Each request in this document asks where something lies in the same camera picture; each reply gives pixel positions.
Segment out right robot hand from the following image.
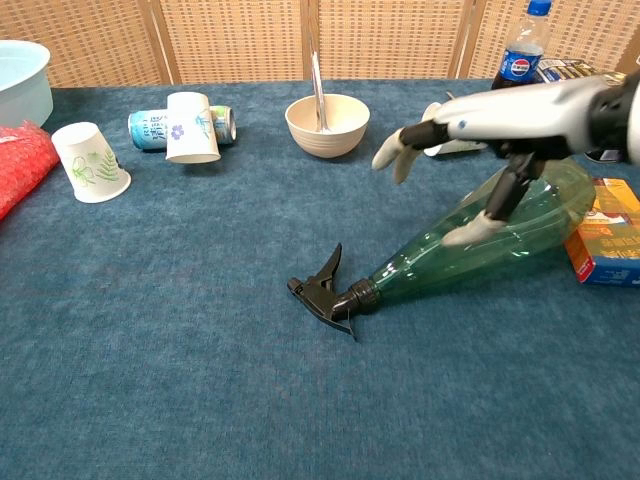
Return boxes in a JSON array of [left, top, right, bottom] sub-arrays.
[[371, 69, 627, 249]]

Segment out green transparent spray bottle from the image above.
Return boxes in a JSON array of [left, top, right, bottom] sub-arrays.
[[286, 158, 597, 342]]

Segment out pepsi cola bottle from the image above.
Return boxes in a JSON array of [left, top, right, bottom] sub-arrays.
[[491, 0, 553, 92]]

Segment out blue white carton box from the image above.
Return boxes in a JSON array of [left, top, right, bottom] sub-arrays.
[[534, 58, 600, 84]]

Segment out paper cup dark green print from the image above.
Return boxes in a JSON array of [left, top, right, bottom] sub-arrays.
[[421, 102, 489, 158]]

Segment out dark tin gold lid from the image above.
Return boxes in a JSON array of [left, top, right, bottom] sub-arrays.
[[583, 71, 629, 164]]

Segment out yellow orange cardboard box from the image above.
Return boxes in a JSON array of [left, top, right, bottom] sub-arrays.
[[563, 177, 640, 287]]

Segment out beige ribbed bowl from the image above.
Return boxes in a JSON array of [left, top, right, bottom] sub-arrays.
[[284, 93, 372, 160]]

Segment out wicker folding screen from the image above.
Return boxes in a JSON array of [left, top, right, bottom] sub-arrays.
[[0, 0, 640, 89]]

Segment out paper cup blue flower print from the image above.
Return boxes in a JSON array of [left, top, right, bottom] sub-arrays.
[[165, 92, 222, 165]]

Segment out blue green beverage can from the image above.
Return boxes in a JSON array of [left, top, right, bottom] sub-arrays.
[[127, 105, 237, 152]]

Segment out paper cup green leaf print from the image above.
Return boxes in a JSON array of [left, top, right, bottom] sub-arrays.
[[51, 121, 132, 204]]

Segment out light blue plastic basin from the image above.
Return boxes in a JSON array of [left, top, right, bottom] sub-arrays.
[[0, 39, 54, 129]]

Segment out red bubble wrap roll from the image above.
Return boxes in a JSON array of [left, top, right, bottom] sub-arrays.
[[0, 119, 61, 222]]

